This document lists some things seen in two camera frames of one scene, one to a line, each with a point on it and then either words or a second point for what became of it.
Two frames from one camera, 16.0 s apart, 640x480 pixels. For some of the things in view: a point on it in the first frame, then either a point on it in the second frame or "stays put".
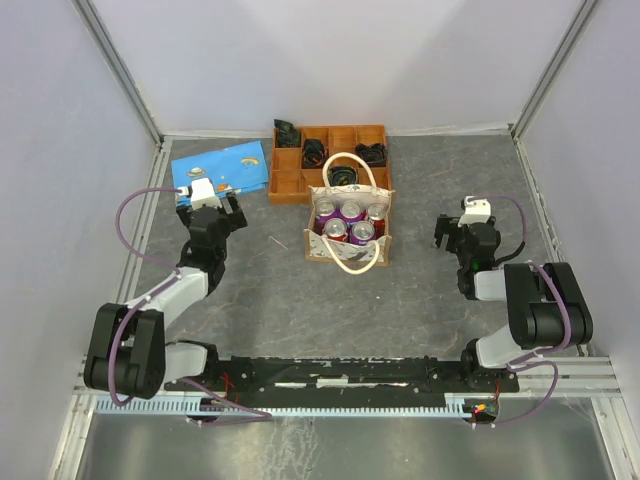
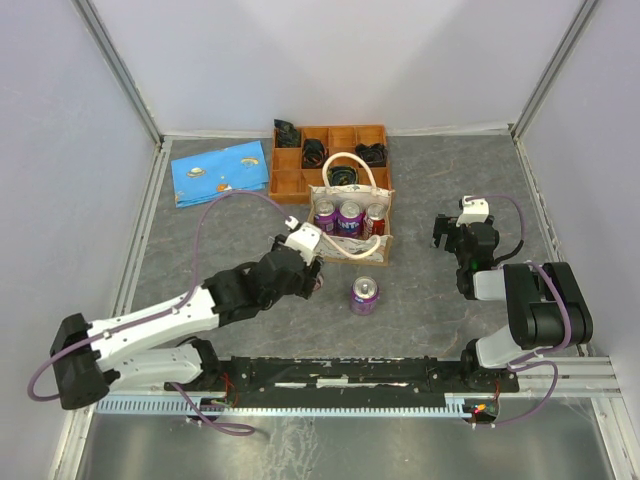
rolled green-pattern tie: (342, 176) stays put
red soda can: (335, 229) → (320, 279)
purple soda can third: (324, 210) stays put
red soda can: (376, 215) stays put
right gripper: (447, 226) stays put
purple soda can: (362, 232) → (364, 296)
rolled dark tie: (314, 154) stays put
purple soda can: (351, 211) stays put
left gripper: (238, 218) → (304, 287)
